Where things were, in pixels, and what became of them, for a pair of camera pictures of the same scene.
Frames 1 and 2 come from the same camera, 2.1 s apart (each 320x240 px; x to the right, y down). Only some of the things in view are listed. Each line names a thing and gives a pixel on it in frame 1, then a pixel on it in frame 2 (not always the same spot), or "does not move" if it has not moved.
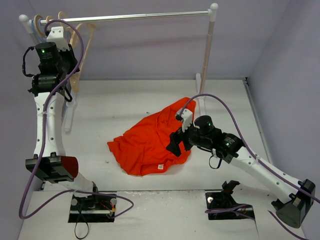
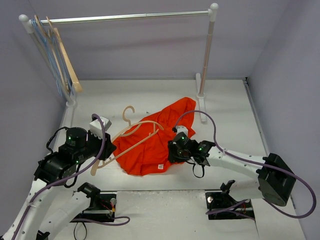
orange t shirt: [142, 149] does not move
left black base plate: [93, 208] does not move
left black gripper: [72, 60] → [107, 145]
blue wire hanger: [34, 31] → [58, 67]
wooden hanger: [74, 29] → [121, 134]
